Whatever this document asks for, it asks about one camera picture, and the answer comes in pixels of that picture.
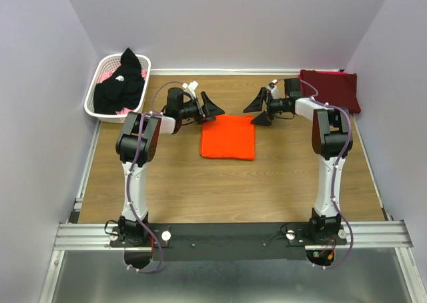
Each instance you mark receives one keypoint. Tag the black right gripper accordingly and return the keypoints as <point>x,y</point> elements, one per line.
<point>256,105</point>

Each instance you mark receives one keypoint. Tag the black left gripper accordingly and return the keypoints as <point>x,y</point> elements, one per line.
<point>209,108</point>

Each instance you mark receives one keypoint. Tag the orange t shirt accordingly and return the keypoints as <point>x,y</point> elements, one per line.
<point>228,137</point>

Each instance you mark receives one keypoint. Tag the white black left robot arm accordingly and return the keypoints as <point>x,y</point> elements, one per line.
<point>136,147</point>

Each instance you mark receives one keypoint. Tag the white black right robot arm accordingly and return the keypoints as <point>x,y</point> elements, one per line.
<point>331,142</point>

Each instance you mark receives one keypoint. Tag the folded maroon t shirt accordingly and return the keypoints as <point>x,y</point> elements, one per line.
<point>335,88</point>

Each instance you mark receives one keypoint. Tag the black t shirt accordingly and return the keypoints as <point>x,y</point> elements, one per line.
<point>129,60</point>

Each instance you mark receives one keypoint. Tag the white plastic laundry basket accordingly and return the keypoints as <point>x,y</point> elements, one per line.
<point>110,64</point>

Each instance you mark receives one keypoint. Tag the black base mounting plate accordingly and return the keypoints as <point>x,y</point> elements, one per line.
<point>230,242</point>

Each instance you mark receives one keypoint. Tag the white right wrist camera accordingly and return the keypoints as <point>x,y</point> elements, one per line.
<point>273,89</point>

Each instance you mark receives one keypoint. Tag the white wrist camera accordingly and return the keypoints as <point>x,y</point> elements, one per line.
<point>190,89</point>
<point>273,89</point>

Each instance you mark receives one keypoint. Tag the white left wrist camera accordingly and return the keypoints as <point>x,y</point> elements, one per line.
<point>190,89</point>

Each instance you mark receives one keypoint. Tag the aluminium extrusion rail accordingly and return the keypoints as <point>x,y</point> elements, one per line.
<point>384,234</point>

